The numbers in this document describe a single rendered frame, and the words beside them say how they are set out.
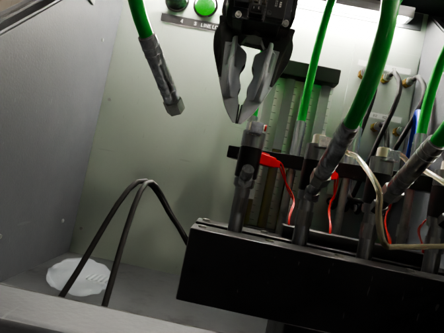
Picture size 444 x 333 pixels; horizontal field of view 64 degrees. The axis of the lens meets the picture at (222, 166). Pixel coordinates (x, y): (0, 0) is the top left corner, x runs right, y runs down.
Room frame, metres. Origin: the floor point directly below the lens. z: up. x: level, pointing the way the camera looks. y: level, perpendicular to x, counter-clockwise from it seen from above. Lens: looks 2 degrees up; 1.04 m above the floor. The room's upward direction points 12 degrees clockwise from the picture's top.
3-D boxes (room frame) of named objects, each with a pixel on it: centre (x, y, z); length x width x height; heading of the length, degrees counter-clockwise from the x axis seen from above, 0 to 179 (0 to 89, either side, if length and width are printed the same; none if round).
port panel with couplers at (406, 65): (0.69, -0.28, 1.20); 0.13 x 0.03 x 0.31; 88
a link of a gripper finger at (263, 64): (0.38, -0.02, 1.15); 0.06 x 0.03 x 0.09; 178
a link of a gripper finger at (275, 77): (0.40, -0.03, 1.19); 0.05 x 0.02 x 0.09; 88
